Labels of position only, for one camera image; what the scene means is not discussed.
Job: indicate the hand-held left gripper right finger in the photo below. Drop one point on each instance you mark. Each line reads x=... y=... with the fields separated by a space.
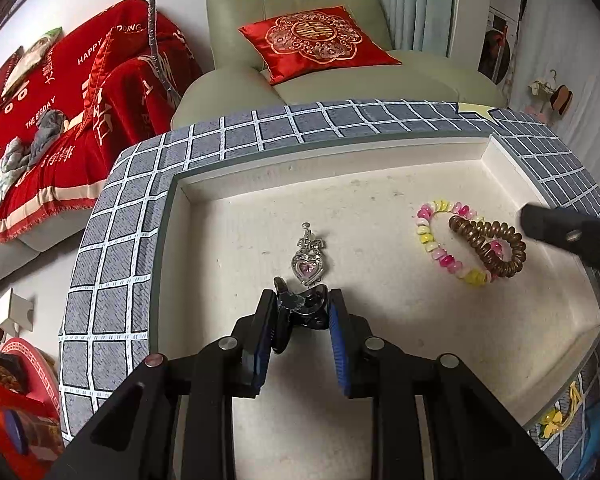
x=339 y=347

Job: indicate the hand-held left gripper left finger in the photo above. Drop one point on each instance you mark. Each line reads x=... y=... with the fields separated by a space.
x=265 y=347

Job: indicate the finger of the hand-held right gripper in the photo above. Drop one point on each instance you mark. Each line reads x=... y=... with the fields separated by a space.
x=555 y=227

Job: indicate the black hair claw clip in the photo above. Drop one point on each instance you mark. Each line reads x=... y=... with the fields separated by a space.
x=305 y=312

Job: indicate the white jewelry tray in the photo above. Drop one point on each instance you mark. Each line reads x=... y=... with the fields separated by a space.
x=430 y=335

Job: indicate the silver heart pendant pink gem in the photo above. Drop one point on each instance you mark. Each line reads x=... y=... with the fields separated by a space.
x=307 y=265

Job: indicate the white washing machine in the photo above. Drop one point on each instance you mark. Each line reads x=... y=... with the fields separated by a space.
x=495 y=52

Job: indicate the red patterned stool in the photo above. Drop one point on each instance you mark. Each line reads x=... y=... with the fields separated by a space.
x=25 y=375

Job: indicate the white box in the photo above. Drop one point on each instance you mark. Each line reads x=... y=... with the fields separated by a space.
x=12 y=310

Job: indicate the beige sofa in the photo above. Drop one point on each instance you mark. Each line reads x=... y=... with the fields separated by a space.
x=10 y=265

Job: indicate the pale blue curtain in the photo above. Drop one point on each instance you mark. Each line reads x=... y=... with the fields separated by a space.
x=410 y=0

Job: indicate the grey garment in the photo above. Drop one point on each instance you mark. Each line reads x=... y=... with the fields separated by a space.
x=50 y=127

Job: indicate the red embroidered cushion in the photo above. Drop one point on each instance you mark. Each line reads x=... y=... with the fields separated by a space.
x=310 y=35

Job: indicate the light blue white cloth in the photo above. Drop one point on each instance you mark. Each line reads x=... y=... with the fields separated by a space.
x=0 y=175

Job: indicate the red satin cushion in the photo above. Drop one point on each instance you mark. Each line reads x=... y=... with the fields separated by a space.
x=100 y=70

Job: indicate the pale green armchair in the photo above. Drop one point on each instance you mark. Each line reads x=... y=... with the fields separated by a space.
x=240 y=20

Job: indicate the red printed sofa blanket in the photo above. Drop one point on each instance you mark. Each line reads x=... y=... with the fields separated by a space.
x=70 y=75

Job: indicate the silver wrapped pole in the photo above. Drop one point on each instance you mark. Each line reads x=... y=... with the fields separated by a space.
x=155 y=20

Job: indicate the printed photo pillow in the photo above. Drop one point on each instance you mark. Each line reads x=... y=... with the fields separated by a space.
x=35 y=50

